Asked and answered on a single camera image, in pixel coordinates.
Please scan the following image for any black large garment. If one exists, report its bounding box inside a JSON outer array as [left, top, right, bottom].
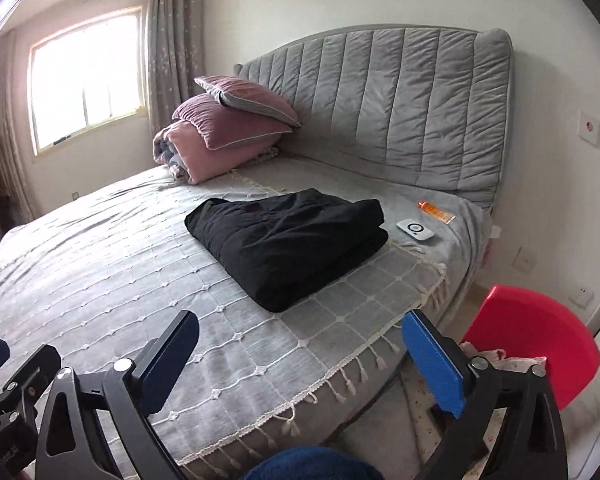
[[184, 188, 388, 313]]

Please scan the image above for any red plastic chair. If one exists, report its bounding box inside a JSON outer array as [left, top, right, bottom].
[[463, 285, 600, 410]]

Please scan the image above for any grey white bedspread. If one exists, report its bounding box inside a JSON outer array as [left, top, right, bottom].
[[0, 157, 491, 479]]

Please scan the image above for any blue clothed knee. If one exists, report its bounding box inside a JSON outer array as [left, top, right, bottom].
[[242, 446, 384, 480]]

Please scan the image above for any orange tube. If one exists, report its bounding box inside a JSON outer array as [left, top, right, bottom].
[[418, 200, 455, 224]]

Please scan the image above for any white small device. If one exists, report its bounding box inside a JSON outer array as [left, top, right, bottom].
[[396, 219, 434, 242]]

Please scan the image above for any left curtain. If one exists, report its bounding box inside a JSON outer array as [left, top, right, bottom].
[[0, 30, 36, 232]]

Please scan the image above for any pink velvet pillow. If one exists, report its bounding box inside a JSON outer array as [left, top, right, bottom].
[[172, 94, 291, 151]]

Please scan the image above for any window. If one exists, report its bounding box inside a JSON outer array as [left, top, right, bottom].
[[27, 6, 145, 155]]

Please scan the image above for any grey pink pillow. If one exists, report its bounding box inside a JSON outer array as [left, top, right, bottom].
[[194, 76, 301, 128]]

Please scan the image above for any grey quilted headboard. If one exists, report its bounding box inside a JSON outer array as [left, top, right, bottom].
[[234, 24, 514, 209]]

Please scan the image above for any grey right curtain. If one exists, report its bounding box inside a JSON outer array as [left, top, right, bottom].
[[146, 0, 204, 132]]

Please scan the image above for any white wall socket lower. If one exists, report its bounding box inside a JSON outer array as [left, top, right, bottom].
[[568, 286, 594, 309]]

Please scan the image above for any white wall socket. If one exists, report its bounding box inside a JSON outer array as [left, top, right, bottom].
[[568, 286, 594, 309], [512, 247, 536, 274], [578, 110, 600, 146]]

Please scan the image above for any white wall socket middle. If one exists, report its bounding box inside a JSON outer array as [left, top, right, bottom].
[[512, 247, 536, 274]]

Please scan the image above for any white wall socket upper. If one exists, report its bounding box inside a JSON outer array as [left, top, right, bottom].
[[578, 110, 600, 146]]

